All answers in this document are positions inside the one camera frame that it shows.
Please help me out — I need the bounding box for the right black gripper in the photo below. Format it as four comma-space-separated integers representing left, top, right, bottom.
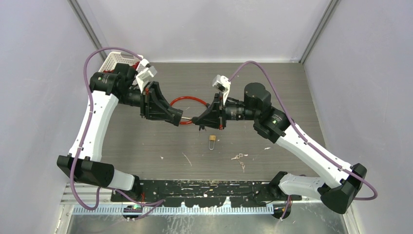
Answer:
195, 92, 259, 130

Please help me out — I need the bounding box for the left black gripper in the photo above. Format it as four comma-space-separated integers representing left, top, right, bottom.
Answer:
118, 81, 176, 120

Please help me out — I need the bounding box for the black padlock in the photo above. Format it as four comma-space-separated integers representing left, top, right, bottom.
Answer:
180, 117, 192, 125

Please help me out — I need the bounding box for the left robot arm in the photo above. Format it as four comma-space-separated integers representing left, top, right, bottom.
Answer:
57, 61, 183, 201

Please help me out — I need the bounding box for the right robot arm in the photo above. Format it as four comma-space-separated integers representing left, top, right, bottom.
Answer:
191, 82, 367, 214

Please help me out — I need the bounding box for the small silver key bunch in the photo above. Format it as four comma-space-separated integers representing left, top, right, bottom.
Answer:
231, 153, 249, 173

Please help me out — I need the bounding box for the brass padlock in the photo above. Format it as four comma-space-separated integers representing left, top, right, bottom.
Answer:
208, 135, 216, 150

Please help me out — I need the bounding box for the red cloth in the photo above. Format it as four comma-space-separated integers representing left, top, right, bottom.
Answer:
105, 63, 144, 73

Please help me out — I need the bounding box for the white plastic perforated basket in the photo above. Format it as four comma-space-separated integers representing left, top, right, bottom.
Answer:
98, 51, 140, 72

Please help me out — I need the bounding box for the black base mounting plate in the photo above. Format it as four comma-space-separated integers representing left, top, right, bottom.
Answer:
125, 180, 287, 208

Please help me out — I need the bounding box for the red cable lock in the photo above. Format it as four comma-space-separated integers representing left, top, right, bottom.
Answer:
170, 96, 209, 108

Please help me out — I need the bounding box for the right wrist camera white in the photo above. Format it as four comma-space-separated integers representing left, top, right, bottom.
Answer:
212, 75, 231, 105

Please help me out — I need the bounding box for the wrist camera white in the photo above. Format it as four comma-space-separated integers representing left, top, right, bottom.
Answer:
135, 59, 157, 92
212, 75, 231, 105

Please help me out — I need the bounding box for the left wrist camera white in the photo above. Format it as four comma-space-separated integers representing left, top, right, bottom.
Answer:
135, 59, 157, 92

